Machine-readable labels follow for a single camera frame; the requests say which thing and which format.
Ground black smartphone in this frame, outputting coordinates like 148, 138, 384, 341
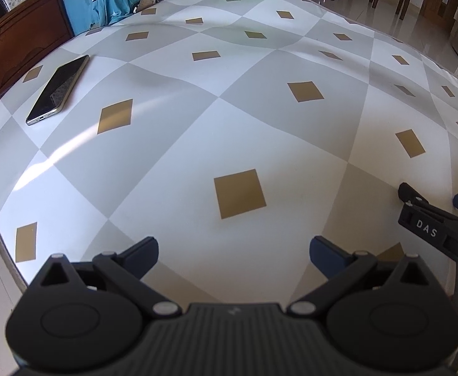
26, 55, 90, 126

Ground dark wooden headboard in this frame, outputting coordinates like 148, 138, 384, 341
0, 0, 74, 98

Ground white grey diamond tablecloth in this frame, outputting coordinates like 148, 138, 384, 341
0, 0, 458, 306

